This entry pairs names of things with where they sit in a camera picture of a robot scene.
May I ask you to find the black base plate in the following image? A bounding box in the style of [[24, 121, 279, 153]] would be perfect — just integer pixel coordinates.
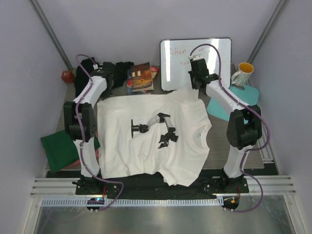
[[46, 168, 250, 199]]

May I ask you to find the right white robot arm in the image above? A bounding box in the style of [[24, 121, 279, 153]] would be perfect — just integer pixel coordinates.
[[189, 56, 262, 193]]

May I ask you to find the aluminium frame post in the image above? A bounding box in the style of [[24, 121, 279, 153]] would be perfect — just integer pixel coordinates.
[[28, 0, 73, 70], [247, 0, 290, 64]]

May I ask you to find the folded green t-shirt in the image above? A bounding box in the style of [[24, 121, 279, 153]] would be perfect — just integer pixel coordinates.
[[40, 129, 101, 174]]

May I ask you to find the right aluminium frame post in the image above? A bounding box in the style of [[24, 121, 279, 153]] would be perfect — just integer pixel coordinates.
[[247, 0, 290, 64]]

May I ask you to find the slotted cable duct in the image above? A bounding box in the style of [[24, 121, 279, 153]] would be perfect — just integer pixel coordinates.
[[41, 197, 224, 208]]

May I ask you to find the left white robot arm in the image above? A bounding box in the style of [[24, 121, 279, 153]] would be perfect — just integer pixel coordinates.
[[63, 62, 115, 195]]

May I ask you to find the folded pink t-shirt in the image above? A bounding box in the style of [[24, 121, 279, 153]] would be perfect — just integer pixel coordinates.
[[63, 149, 99, 170]]

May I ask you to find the blue Nineteen Eighty-Four book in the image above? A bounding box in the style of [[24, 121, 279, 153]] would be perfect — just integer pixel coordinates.
[[127, 70, 152, 95]]

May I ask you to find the white mug yellow inside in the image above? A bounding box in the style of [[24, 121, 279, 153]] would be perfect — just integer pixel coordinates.
[[231, 62, 254, 87]]

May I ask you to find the red Treehouse book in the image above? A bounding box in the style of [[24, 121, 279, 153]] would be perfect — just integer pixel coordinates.
[[128, 66, 160, 95]]

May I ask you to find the black t-shirt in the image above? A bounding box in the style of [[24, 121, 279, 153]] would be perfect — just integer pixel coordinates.
[[74, 58, 134, 97]]

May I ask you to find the left aluminium frame post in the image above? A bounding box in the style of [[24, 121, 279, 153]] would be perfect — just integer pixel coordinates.
[[28, 0, 73, 70]]

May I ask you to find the red cube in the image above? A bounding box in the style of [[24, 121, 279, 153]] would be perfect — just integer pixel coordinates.
[[61, 70, 75, 83]]

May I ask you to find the white whiteboard with writing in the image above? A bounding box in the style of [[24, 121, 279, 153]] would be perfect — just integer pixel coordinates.
[[160, 38, 232, 91]]

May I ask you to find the brown Edward Tulane book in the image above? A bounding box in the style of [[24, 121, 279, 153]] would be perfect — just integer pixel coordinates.
[[130, 62, 154, 92]]

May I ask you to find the white t-shirt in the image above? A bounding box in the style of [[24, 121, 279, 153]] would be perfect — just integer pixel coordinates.
[[97, 88, 212, 187]]

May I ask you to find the teal cutting board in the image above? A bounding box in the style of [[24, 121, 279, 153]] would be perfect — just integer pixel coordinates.
[[207, 85, 259, 121]]

